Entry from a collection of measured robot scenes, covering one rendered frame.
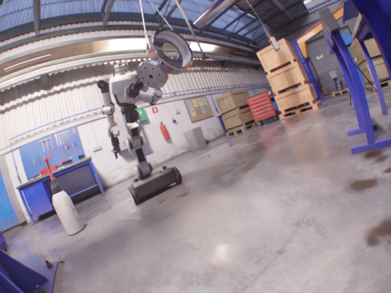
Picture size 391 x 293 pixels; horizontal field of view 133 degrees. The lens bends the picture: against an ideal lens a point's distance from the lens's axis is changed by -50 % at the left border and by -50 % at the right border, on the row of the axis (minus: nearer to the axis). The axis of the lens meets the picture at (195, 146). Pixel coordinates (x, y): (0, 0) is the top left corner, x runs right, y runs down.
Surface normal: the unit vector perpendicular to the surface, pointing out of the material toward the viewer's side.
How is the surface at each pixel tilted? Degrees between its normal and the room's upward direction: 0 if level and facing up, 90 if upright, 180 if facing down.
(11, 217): 90
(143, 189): 90
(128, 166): 90
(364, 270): 0
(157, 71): 131
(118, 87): 115
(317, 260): 0
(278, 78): 90
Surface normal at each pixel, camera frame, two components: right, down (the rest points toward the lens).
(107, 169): 0.60, -0.18
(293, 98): -0.75, 0.33
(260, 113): -0.48, 0.24
